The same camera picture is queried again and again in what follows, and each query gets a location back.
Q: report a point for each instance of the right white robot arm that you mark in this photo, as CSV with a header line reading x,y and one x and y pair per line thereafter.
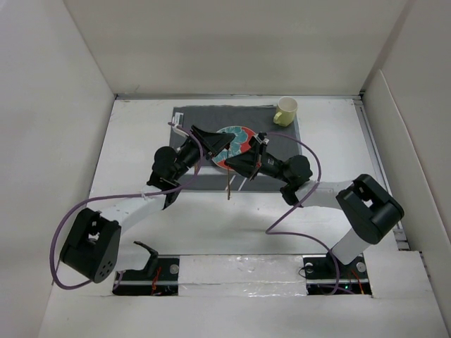
x,y
371,211

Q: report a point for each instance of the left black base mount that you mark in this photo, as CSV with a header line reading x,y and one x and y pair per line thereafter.
x,y
146,273

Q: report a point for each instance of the yellow-green mug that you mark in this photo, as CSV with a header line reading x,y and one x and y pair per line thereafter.
x,y
286,111

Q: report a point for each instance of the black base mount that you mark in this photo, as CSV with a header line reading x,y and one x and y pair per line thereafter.
x,y
146,273
322,277

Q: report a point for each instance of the red and teal round plate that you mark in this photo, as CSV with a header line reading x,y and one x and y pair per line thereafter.
x,y
239,145

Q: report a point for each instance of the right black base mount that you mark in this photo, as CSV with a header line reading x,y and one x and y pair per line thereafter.
x,y
322,277

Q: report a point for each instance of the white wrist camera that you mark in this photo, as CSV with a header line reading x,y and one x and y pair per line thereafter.
x,y
177,124
261,138

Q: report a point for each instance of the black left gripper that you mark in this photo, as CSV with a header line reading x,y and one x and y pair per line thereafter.
x,y
213,142

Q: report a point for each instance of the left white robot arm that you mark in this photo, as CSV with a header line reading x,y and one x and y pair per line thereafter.
x,y
92,244

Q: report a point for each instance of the grey striped cloth placemat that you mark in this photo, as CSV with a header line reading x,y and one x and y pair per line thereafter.
x,y
244,122

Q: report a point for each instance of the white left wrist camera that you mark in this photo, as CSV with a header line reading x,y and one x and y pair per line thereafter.
x,y
177,124

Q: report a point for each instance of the white foam front board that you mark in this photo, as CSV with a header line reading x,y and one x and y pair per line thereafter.
x,y
397,280

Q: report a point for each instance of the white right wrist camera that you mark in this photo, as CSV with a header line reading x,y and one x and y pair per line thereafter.
x,y
261,138

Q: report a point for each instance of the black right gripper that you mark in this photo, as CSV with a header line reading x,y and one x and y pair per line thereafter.
x,y
249,165

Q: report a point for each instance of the copper spoon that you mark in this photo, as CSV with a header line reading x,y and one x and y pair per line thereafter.
x,y
228,173

